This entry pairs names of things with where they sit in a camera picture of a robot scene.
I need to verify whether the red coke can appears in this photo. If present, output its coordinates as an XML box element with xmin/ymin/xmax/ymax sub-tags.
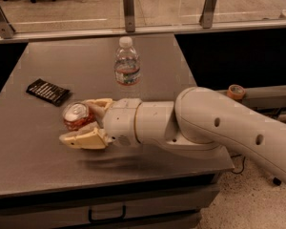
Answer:
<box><xmin>62</xmin><ymin>102</ymin><xmax>95</xmax><ymax>131</ymax></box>

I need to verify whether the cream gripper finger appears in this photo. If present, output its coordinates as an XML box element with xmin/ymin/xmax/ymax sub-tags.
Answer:
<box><xmin>84</xmin><ymin>98</ymin><xmax>114</xmax><ymax>127</ymax></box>
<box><xmin>59</xmin><ymin>124</ymin><xmax>110</xmax><ymax>150</ymax></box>

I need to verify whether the metal railing bracket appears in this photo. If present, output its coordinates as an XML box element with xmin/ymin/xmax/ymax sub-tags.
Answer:
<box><xmin>123</xmin><ymin>0</ymin><xmax>135</xmax><ymax>32</ymax></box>
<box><xmin>199</xmin><ymin>0</ymin><xmax>217</xmax><ymax>29</ymax></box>
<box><xmin>0</xmin><ymin>6</ymin><xmax>15</xmax><ymax>39</ymax></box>

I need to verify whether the grey cabinet drawer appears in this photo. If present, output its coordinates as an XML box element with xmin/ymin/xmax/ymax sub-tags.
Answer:
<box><xmin>0</xmin><ymin>184</ymin><xmax>219</xmax><ymax>229</ymax></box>

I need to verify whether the right metal railing bracket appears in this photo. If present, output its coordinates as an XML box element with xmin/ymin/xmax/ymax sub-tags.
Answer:
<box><xmin>199</xmin><ymin>0</ymin><xmax>217</xmax><ymax>29</ymax></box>

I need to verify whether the black floor cable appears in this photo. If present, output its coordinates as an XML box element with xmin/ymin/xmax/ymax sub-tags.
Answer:
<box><xmin>231</xmin><ymin>155</ymin><xmax>247</xmax><ymax>176</ymax></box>

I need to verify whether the middle metal railing bracket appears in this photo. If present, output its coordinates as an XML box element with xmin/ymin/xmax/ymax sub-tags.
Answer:
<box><xmin>123</xmin><ymin>0</ymin><xmax>135</xmax><ymax>32</ymax></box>

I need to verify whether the black drawer handle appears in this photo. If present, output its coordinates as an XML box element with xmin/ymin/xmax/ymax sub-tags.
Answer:
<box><xmin>88</xmin><ymin>205</ymin><xmax>127</xmax><ymax>224</ymax></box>

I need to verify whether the grey metal ledge rail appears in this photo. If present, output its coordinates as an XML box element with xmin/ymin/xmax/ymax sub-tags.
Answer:
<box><xmin>217</xmin><ymin>84</ymin><xmax>286</xmax><ymax>122</ymax></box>

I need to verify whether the clear plastic water bottle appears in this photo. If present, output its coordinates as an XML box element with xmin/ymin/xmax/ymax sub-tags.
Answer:
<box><xmin>114</xmin><ymin>36</ymin><xmax>141</xmax><ymax>86</ymax></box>

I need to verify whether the black snack packet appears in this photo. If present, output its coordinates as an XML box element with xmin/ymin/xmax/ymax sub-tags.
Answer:
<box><xmin>26</xmin><ymin>78</ymin><xmax>70</xmax><ymax>107</ymax></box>

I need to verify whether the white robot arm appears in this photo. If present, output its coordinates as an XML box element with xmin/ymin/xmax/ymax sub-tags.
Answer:
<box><xmin>59</xmin><ymin>87</ymin><xmax>286</xmax><ymax>184</ymax></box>

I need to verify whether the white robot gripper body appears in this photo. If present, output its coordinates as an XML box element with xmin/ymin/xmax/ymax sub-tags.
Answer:
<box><xmin>103</xmin><ymin>98</ymin><xmax>142</xmax><ymax>147</ymax></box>

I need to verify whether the orange tape roll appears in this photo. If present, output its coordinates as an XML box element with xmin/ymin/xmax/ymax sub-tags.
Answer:
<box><xmin>227</xmin><ymin>84</ymin><xmax>246</xmax><ymax>100</ymax></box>

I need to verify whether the left metal railing bracket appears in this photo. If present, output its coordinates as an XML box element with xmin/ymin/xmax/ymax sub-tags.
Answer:
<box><xmin>0</xmin><ymin>6</ymin><xmax>15</xmax><ymax>39</ymax></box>

